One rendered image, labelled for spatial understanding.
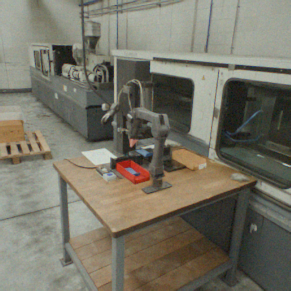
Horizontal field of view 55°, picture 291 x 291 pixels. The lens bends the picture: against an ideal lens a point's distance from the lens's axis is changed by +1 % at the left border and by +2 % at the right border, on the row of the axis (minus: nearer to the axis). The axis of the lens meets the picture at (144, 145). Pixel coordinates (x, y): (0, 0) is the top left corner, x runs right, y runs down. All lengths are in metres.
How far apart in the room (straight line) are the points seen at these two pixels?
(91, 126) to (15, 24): 6.48
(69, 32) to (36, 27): 1.13
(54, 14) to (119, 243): 10.26
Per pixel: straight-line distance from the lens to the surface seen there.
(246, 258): 2.48
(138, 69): 2.01
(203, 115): 2.47
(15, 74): 11.02
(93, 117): 5.16
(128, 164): 2.04
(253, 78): 2.06
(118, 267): 1.60
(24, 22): 11.04
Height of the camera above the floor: 1.75
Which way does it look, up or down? 20 degrees down
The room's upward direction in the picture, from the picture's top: 2 degrees clockwise
